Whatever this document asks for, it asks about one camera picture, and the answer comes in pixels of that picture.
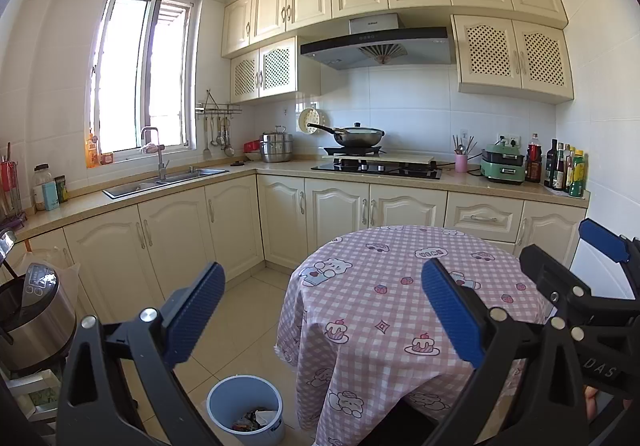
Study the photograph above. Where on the sliding glass window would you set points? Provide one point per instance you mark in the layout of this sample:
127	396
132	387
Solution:
125	76

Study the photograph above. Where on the red container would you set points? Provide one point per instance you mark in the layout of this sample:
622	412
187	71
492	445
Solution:
251	147

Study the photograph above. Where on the black gas stove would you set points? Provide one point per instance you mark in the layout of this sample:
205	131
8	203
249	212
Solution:
380	171

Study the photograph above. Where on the small cream lattice cabinet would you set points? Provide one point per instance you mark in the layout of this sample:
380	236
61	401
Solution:
275	69

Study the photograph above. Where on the steel electric pressure cooker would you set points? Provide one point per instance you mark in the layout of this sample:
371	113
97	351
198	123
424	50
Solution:
40	321

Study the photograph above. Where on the hanging steel spatula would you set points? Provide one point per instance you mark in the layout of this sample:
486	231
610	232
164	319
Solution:
206	151

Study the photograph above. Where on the light blue box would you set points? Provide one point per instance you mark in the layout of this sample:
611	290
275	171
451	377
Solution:
50	196

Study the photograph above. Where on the steel double sink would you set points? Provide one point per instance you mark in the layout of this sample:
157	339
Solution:
150	186

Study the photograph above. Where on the wide cream lattice cabinet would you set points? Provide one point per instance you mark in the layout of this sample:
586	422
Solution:
510	51

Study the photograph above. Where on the white perforated plate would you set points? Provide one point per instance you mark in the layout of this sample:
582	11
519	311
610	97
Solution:
306	119

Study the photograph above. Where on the steel kitchen faucet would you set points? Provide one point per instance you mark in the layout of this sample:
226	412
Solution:
161	161

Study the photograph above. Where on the orange bottle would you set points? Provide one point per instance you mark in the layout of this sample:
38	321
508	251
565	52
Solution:
92	154

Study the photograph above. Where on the black wok with lid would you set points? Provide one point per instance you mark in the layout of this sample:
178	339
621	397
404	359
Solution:
357	136

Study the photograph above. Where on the hanging steel skimmer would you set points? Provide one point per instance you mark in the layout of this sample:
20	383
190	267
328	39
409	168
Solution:
228	149

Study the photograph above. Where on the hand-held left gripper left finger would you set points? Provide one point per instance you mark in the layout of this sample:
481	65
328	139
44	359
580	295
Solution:
195	311

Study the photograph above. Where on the cream lower kitchen cabinets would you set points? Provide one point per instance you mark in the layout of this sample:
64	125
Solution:
165	236

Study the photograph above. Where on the rack with red utensils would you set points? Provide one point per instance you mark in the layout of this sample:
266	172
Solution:
10	191

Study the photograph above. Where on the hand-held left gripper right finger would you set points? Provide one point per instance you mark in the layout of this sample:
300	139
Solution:
452	311

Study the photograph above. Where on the white panel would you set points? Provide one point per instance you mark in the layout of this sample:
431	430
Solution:
600	276

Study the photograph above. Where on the row of condiment bottles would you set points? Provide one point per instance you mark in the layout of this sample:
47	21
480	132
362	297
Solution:
550	166

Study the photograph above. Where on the wrappers inside bin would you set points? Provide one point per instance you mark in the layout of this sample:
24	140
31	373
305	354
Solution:
250	421

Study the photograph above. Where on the green electric cooker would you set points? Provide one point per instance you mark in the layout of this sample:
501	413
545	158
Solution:
500	169

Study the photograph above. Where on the pink utensil cup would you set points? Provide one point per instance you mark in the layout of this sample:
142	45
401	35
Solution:
461	163

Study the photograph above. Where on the hanging steel ladle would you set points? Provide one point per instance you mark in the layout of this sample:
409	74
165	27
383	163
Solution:
214	141

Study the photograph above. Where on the light blue trash bin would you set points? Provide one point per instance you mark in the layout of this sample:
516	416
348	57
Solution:
220	406

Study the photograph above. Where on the steel steamer pot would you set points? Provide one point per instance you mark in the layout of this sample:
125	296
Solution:
276	149

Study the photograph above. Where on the clear jar dark lid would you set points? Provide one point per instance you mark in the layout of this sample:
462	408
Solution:
39	186

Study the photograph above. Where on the person's right hand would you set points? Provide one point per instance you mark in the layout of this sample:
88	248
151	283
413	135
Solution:
591	403

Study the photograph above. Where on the wall utensil rack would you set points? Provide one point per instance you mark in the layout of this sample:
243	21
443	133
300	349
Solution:
220	109

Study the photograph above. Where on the white wall socket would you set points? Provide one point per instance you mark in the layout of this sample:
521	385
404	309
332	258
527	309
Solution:
510	140

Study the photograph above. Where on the grey range hood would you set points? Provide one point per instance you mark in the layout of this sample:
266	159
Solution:
375	49

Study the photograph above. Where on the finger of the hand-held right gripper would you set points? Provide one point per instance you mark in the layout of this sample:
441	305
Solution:
550	276
602	236

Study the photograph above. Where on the pink checked tablecloth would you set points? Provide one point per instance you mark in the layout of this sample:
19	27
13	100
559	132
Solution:
380	286

